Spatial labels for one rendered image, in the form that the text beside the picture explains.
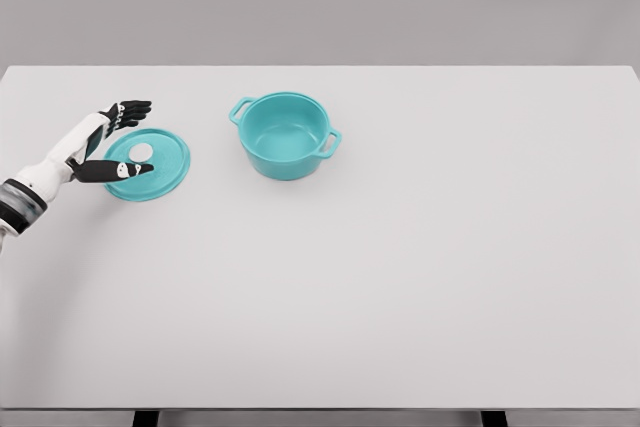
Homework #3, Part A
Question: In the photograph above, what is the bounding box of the teal pot with handles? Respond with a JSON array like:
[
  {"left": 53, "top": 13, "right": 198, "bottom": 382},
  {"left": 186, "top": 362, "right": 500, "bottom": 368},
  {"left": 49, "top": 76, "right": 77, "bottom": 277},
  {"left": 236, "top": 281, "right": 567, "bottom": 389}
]
[{"left": 228, "top": 91, "right": 343, "bottom": 181}]

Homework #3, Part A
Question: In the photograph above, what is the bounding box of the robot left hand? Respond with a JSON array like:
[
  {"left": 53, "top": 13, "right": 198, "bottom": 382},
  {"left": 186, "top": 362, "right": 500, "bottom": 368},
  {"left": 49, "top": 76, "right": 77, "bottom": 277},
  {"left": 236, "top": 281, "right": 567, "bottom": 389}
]
[{"left": 43, "top": 99, "right": 155, "bottom": 184}]

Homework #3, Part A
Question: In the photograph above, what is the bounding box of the teal pot lid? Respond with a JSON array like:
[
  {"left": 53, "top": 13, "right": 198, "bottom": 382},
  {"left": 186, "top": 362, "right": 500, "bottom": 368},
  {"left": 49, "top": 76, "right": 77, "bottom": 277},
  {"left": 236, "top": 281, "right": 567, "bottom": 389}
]
[{"left": 102, "top": 127, "right": 192, "bottom": 203}]

